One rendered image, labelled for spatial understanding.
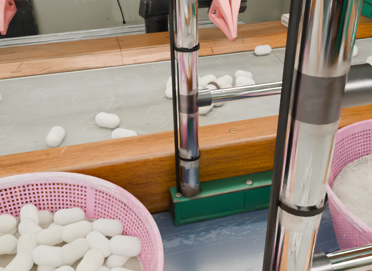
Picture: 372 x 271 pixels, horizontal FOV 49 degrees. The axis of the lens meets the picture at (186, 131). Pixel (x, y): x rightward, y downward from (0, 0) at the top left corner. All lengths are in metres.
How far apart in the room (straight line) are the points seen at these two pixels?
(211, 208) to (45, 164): 0.21
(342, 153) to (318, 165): 0.36
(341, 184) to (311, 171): 0.33
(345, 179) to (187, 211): 0.20
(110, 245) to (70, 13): 2.38
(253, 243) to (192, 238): 0.07
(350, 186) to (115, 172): 0.28
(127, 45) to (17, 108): 0.27
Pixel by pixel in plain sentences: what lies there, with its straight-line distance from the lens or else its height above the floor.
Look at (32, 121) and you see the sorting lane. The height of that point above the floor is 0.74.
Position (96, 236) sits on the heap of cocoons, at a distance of 0.42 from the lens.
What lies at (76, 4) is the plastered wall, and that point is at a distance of 2.72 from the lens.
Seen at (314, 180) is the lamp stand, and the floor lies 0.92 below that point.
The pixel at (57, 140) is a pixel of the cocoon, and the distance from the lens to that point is 0.57.
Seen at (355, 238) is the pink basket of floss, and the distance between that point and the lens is 0.45.
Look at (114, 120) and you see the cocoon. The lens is 0.59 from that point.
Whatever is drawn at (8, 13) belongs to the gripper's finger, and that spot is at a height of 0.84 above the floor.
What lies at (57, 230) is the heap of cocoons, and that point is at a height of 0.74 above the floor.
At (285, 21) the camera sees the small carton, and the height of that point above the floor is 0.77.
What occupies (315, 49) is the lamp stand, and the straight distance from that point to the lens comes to 0.17.
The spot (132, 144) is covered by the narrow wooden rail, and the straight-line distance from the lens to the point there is 0.51.
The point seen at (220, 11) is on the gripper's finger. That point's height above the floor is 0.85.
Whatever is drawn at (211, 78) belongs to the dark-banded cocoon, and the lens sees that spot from 0.70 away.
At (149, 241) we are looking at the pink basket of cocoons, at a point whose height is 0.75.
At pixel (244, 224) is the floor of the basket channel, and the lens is 0.53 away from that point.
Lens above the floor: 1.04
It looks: 31 degrees down
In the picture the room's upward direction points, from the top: 2 degrees counter-clockwise
